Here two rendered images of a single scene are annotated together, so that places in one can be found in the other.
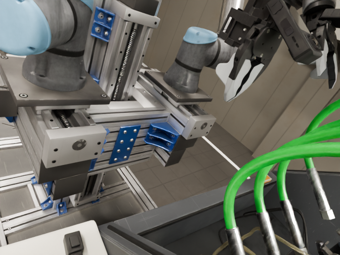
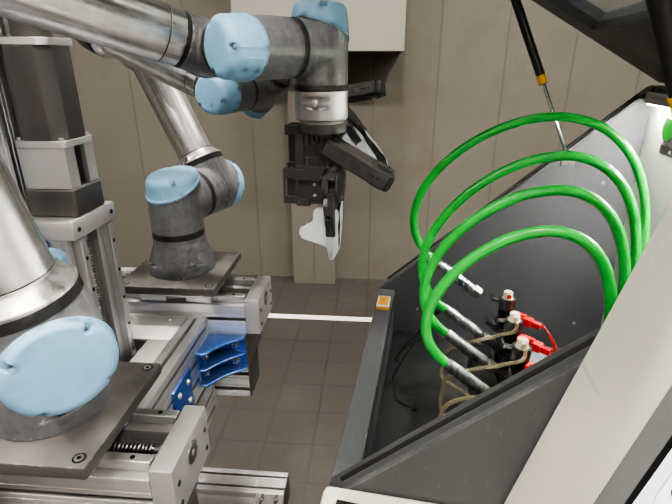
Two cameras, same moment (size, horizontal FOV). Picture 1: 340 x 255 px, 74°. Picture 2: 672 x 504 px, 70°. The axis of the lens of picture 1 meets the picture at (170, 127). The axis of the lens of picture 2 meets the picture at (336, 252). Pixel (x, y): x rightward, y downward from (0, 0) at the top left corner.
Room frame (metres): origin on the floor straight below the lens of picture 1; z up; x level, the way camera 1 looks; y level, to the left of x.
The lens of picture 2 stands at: (-0.17, 0.29, 1.50)
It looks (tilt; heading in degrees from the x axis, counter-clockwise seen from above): 22 degrees down; 328
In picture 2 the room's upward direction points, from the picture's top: straight up
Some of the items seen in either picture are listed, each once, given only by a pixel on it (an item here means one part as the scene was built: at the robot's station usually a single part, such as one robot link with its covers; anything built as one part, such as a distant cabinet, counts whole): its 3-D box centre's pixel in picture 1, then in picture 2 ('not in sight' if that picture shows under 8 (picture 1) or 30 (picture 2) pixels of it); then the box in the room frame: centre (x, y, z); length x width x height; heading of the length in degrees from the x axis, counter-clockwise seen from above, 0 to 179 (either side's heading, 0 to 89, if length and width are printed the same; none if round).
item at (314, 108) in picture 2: not in sight; (321, 107); (0.45, -0.07, 1.44); 0.08 x 0.08 x 0.05
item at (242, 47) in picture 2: not in sight; (249, 48); (0.45, 0.03, 1.51); 0.11 x 0.11 x 0.08; 8
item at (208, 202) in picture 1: (209, 212); (372, 388); (0.49, -0.21, 0.87); 0.62 x 0.04 x 0.16; 137
